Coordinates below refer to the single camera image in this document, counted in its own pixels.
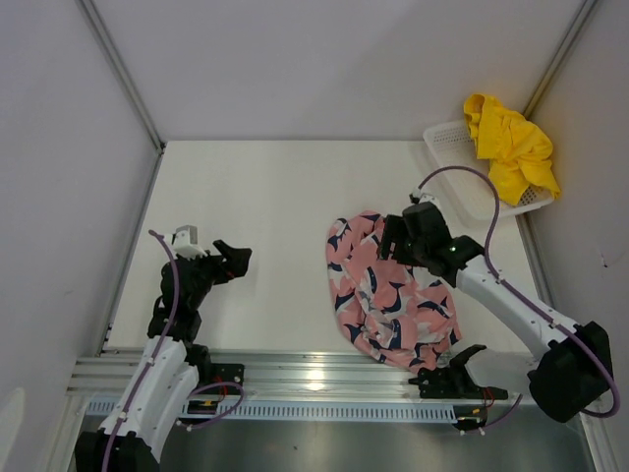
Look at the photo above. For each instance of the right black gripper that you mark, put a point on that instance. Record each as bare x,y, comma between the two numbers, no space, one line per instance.
394,228

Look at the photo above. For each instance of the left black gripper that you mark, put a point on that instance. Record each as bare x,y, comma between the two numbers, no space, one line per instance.
236,260

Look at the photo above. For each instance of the pink whale print shorts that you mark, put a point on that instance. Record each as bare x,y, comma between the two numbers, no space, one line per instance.
399,315

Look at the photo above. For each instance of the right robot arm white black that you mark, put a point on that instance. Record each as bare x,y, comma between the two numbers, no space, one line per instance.
568,369

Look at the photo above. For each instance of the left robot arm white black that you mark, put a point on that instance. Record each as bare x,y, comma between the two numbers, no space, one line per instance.
173,367

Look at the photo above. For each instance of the yellow shorts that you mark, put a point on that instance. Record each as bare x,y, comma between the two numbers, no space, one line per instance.
517,150

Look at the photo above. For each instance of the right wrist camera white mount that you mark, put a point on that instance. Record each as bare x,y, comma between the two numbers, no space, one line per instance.
418,196

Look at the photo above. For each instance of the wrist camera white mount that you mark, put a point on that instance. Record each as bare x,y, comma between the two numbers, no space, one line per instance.
418,196
185,243

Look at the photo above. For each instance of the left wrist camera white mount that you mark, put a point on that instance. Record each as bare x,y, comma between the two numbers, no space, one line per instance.
185,243

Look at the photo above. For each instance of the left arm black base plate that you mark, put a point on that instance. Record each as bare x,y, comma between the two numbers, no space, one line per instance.
223,373

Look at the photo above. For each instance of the aluminium mounting rail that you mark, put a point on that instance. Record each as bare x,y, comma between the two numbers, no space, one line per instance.
301,376

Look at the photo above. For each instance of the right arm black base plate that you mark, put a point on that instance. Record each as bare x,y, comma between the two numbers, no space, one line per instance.
451,383

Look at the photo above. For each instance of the white slotted cable duct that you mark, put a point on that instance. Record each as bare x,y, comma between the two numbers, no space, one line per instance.
428,413

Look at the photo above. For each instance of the left aluminium corner post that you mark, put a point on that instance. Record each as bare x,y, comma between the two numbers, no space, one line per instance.
106,43

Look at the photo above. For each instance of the aluminium corner post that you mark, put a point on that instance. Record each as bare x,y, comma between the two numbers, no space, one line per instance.
567,44
106,43

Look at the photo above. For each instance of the right aluminium corner post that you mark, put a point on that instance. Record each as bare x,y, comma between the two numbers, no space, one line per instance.
567,44

